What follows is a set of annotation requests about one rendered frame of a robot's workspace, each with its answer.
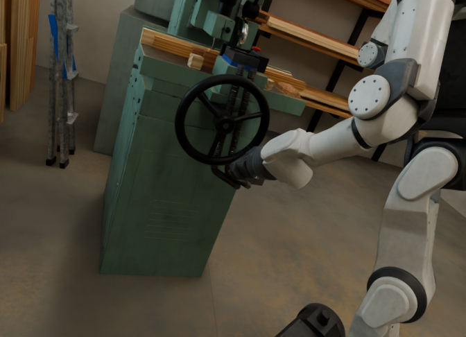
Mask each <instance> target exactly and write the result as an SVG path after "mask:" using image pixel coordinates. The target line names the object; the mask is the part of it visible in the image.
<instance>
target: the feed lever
mask: <svg viewBox="0 0 466 337"><path fill-rule="evenodd" d="M258 1H259V0H254V2H252V1H249V0H247V1H246V2H245V3H244V5H243V10H242V16H241V18H243V19H245V18H249V19H252V20H254V19H256V18H257V16H258V14H259V9H260V7H259V4H257V3H258Z"/></svg>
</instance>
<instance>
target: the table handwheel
mask: <svg viewBox="0 0 466 337"><path fill-rule="evenodd" d="M224 84H231V85H238V86H240V87H243V88H245V89H246V90H248V91H249V92H250V93H251V94H252V95H253V96H254V97H255V98H256V100H257V102H258V104H259V107H260V112H255V113H252V114H247V115H243V116H236V117H232V116H231V114H230V113H229V112H226V111H223V110H222V109H221V107H220V105H219V104H218V103H216V102H213V101H210V100H209V99H206V98H205V96H204V95H203V94H202V92H204V91H205V90H207V89H209V88H211V87H214V86H217V85H224ZM196 97H198V98H199V99H200V100H201V102H202V103H203V104H204V105H205V106H206V107H207V109H208V110H209V111H210V112H211V114H212V116H213V124H214V127H215V129H216V130H217V133H216V136H215V138H214V141H213V144H212V146H211V148H210V150H209V152H208V155H205V154H203V153H201V152H199V151H198V150H196V149H195V148H194V147H193V146H192V145H191V144H190V142H189V140H188V139H187V136H186V133H185V129H184V120H185V116H186V114H187V110H188V109H189V106H190V105H191V103H192V102H193V101H194V99H195V98H196ZM259 117H261V121H260V125H259V129H258V131H257V133H256V135H255V136H254V138H253V140H252V141H251V142H250V143H249V144H248V145H247V146H248V147H249V148H250V149H251V148H253V147H255V146H259V145H260V143H261V142H262V141H263V139H264V137H265V136H266V133H267V131H268V126H269V123H270V108H269V104H268V101H267V98H266V96H265V94H264V93H263V92H262V90H261V89H260V88H259V87H258V86H257V85H256V84H255V83H254V82H252V81H251V80H249V79H247V78H245V77H243V76H239V75H235V74H219V75H215V76H210V77H208V78H206V79H204V80H201V81H200V82H199V83H197V84H195V85H194V86H193V87H192V88H191V89H190V90H189V91H188V92H187V93H186V94H185V95H184V97H183V98H182V100H181V101H180V104H179V105H178V109H177V112H176V115H175V133H176V137H177V139H178V142H179V144H180V145H181V147H182V149H183V150H184V151H185V153H186V154H188V155H189V156H190V157H192V158H193V159H195V160H196V161H198V162H201V163H203V164H208V165H212V166H223V165H228V164H231V163H232V162H234V161H235V160H236V159H238V158H239V157H240V156H242V155H243V154H245V151H244V148H243V149H242V150H240V151H239V152H237V153H234V154H232V155H228V156H224V157H213V155H214V152H215V150H216V147H217V145H218V143H219V140H220V138H221V136H222V135H227V134H229V133H231V132H232V131H233V129H234V128H235V123H238V122H241V121H246V120H248V119H255V118H259Z"/></svg>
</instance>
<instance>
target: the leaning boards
mask: <svg viewBox="0 0 466 337"><path fill-rule="evenodd" d="M39 8H40V0H0V123H2V122H3V121H4V107H5V106H6V99H7V98H9V97H10V110H12V111H17V110H18V109H19V108H20V107H21V106H22V105H23V104H25V103H26V101H27V100H28V99H29V93H30V92H31V91H33V90H34V82H35V61H36V50H37V30H38V19H39Z"/></svg>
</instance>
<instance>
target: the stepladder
mask: <svg viewBox="0 0 466 337"><path fill-rule="evenodd" d="M48 16H49V23H50V55H49V138H48V159H47V160H46V165H47V166H51V165H52V164H54V163H55V162H56V156H54V148H55V124H56V125H58V146H57V152H60V169H65V168H66V167H67V165H68V164H69V159H68V128H69V147H70V149H69V154H70V155H74V153H75V150H76V145H75V139H74V123H75V122H76V120H77V119H78V117H79V113H75V112H74V81H75V79H77V77H78V75H79V72H77V71H74V70H76V64H75V60H74V33H76V32H78V29H79V26H77V25H74V0H51V13H50V15H48ZM67 56H68V63H69V69H67ZM57 61H58V73H57V74H56V65H57ZM56 81H59V115H58V119H57V120H56V122H55V93H56ZM67 84H69V111H68V110H67Z"/></svg>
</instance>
